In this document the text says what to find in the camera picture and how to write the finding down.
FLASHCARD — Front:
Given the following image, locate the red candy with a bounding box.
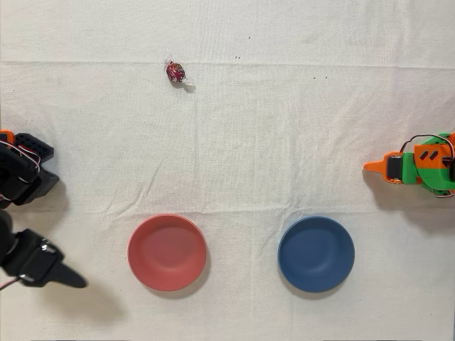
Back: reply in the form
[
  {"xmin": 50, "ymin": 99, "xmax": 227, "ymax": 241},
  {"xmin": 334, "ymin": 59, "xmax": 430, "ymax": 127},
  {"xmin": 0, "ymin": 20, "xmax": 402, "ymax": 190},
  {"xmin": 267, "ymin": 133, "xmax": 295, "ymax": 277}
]
[{"xmin": 164, "ymin": 49, "xmax": 196, "ymax": 92}]

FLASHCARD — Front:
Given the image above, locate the pink bowl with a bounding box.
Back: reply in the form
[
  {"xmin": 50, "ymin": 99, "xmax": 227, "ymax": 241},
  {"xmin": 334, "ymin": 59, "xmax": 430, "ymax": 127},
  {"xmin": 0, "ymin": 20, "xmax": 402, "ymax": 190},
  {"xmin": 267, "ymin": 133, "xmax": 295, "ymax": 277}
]
[{"xmin": 127, "ymin": 213, "xmax": 208, "ymax": 293}]

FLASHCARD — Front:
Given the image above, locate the blue bowl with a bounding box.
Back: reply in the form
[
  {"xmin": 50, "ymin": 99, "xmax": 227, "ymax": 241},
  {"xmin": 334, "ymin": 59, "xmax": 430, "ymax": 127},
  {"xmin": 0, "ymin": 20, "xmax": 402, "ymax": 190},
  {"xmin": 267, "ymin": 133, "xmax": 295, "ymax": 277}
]
[{"xmin": 277, "ymin": 215, "xmax": 356, "ymax": 294}]

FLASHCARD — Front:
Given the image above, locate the white tablecloth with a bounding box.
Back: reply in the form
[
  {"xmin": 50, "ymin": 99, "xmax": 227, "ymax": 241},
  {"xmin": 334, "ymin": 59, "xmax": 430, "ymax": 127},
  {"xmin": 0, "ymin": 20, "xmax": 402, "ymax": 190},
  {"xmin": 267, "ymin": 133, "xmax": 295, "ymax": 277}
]
[{"xmin": 0, "ymin": 0, "xmax": 455, "ymax": 341}]

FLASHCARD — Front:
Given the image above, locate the orange arm servo cable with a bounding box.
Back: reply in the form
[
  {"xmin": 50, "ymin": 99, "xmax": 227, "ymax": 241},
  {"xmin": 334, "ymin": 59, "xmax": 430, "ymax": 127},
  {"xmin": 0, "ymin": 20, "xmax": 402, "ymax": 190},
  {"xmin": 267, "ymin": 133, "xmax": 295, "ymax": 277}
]
[{"xmin": 398, "ymin": 134, "xmax": 455, "ymax": 159}]

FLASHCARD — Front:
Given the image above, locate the black arm long servo cable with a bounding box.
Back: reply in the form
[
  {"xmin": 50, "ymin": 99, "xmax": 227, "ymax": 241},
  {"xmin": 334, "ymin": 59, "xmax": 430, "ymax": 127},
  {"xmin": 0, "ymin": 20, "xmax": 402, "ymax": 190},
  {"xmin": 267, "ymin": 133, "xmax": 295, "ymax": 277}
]
[{"xmin": 0, "ymin": 139, "xmax": 43, "ymax": 175}]

